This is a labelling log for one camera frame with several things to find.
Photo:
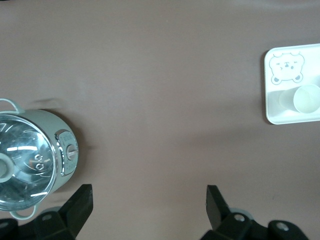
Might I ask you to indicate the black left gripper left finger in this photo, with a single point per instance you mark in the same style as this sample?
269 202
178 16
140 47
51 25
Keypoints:
80 207

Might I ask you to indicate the cream bear print tray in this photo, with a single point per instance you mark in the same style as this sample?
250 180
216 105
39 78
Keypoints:
277 100

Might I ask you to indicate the glass pot lid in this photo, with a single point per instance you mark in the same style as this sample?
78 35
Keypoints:
25 150

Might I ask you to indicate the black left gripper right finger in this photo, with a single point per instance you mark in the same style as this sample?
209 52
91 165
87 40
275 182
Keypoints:
216 210

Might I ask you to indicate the grey pot with glass lid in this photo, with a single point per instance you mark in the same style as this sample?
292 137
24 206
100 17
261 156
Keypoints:
50 120

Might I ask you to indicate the white plastic cup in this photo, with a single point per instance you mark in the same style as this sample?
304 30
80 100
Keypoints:
306 100

